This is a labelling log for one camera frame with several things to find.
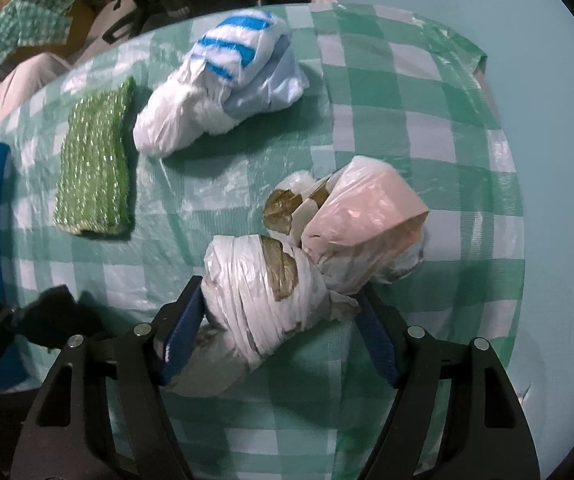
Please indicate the white pink plastic bag bundle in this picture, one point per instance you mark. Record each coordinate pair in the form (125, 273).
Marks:
(325, 240)

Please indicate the beige bed sheet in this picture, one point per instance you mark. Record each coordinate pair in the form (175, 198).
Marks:
(28, 78)

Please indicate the black sock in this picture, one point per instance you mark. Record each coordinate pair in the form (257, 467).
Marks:
(52, 319)

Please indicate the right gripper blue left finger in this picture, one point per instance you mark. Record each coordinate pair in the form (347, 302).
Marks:
(176, 327)

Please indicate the blue striped white plastic bag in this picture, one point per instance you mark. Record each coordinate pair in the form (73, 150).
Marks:
(241, 67)

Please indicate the green glitter scrub cloth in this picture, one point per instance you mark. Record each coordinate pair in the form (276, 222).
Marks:
(94, 182)

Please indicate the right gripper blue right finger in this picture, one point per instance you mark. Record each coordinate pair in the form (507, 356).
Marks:
(382, 329)

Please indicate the green checkered cloth on box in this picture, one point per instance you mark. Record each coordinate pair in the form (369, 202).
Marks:
(33, 23)

